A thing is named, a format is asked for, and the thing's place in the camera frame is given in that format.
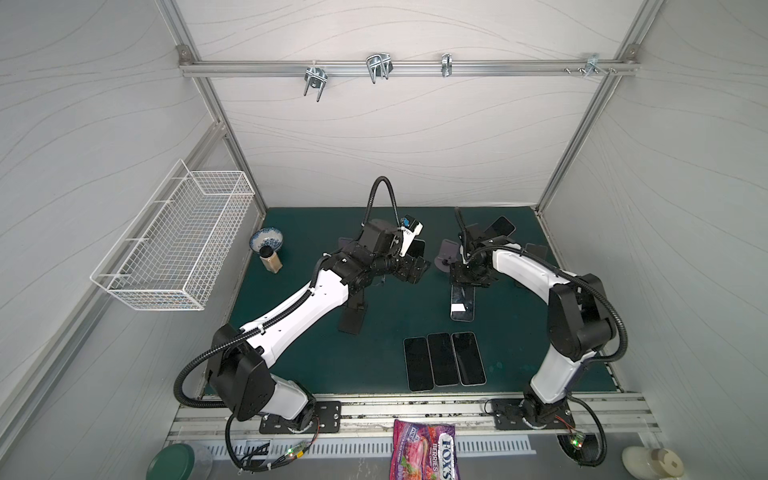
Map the landscape phone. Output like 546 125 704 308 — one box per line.
403 337 434 392
407 239 426 258

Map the white-edged phone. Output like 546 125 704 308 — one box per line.
451 331 487 386

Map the purple phone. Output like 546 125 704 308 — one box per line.
427 333 460 387

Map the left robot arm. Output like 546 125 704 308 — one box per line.
173 176 430 431

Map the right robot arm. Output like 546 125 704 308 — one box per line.
447 209 628 467

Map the round stand of upright phone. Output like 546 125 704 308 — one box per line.
433 239 460 273

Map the blue white bowl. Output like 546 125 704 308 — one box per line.
249 227 284 253

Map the Fox's candy bag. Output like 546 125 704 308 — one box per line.
389 420 460 480

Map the metal clamp middle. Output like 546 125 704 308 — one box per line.
365 52 393 84

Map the metal clamp small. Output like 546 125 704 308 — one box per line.
441 53 453 78

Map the metal clamp left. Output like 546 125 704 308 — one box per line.
303 66 328 102

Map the metal clamp right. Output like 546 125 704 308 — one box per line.
563 54 618 79

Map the white round container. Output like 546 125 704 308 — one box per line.
621 446 685 480

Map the aluminium crossbar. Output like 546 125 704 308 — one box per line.
180 57 640 78

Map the green lid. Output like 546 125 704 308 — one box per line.
145 444 195 480

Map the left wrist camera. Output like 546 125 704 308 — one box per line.
399 215 423 257

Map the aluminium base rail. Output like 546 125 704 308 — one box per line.
166 392 661 442

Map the white wire basket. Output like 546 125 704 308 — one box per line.
90 160 254 311

